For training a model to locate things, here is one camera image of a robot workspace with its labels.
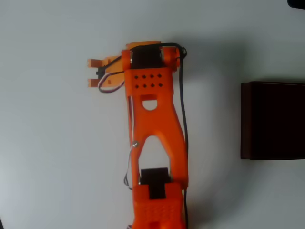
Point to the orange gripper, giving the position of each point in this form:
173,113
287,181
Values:
112,68

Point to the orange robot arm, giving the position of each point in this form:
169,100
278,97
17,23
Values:
155,119

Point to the dark red box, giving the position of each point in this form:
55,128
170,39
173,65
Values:
274,121

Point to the black object at edge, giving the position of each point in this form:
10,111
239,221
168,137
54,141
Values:
297,3

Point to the black camera module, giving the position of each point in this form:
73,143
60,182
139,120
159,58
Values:
98,72

